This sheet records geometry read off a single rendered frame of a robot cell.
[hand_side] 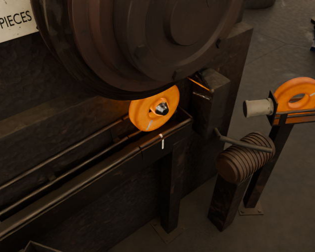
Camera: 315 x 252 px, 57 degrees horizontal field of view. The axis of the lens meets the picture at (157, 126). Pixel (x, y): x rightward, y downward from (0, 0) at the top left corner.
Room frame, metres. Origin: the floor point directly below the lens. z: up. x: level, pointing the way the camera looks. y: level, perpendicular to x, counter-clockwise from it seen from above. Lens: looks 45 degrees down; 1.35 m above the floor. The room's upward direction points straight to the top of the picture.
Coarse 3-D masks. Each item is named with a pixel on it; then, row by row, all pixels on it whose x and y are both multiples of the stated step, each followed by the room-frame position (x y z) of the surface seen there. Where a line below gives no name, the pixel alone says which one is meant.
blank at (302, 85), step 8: (288, 80) 0.78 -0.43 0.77; (296, 80) 0.76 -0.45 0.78; (304, 80) 0.76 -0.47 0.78; (312, 80) 0.76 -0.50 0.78; (280, 88) 0.77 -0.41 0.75; (288, 88) 0.75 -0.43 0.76; (296, 88) 0.75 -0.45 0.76; (304, 88) 0.75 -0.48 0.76; (312, 88) 0.75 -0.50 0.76; (280, 96) 0.75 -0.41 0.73; (288, 96) 0.75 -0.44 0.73; (304, 96) 0.78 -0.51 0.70; (312, 96) 0.75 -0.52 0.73; (280, 104) 0.75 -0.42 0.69; (288, 104) 0.76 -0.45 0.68; (296, 104) 0.77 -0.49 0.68; (304, 104) 0.75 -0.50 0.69; (312, 104) 0.75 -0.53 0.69; (304, 112) 0.75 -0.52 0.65
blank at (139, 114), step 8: (168, 88) 0.62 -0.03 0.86; (176, 88) 0.64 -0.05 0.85; (152, 96) 0.58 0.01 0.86; (160, 96) 0.60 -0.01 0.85; (168, 96) 0.62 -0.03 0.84; (176, 96) 0.64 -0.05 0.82; (136, 104) 0.56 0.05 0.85; (144, 104) 0.57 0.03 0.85; (168, 104) 0.62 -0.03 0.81; (176, 104) 0.64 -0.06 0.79; (136, 112) 0.55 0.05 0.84; (144, 112) 0.57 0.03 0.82; (152, 112) 0.61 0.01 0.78; (168, 112) 0.62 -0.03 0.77; (136, 120) 0.55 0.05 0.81; (144, 120) 0.57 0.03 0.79; (152, 120) 0.58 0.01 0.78; (160, 120) 0.60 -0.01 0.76; (144, 128) 0.57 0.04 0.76; (152, 128) 0.58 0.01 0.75
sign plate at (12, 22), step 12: (0, 0) 0.53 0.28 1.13; (12, 0) 0.54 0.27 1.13; (24, 0) 0.55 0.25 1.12; (0, 12) 0.52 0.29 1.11; (12, 12) 0.53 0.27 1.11; (24, 12) 0.55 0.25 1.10; (0, 24) 0.52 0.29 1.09; (12, 24) 0.53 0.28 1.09; (24, 24) 0.54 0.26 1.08; (0, 36) 0.51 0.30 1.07; (12, 36) 0.52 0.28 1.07
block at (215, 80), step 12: (204, 72) 0.78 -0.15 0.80; (216, 72) 0.78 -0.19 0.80; (216, 84) 0.72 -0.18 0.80; (228, 84) 0.73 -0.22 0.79; (192, 96) 0.76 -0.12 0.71; (216, 96) 0.70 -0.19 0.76; (192, 108) 0.76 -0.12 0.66; (204, 108) 0.72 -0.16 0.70; (216, 108) 0.71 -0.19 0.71; (204, 120) 0.71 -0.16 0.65; (216, 120) 0.72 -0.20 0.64; (204, 132) 0.70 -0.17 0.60
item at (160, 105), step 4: (156, 100) 0.59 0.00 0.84; (160, 100) 0.59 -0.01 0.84; (164, 100) 0.60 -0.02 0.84; (152, 104) 0.59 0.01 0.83; (156, 104) 0.58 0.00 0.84; (160, 104) 0.58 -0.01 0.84; (164, 104) 0.58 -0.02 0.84; (152, 108) 0.58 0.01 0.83; (156, 108) 0.57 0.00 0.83; (160, 108) 0.57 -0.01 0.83; (164, 108) 0.57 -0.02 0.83; (168, 108) 0.58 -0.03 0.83; (156, 112) 0.57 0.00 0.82; (160, 112) 0.57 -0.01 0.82; (164, 112) 0.57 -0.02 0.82
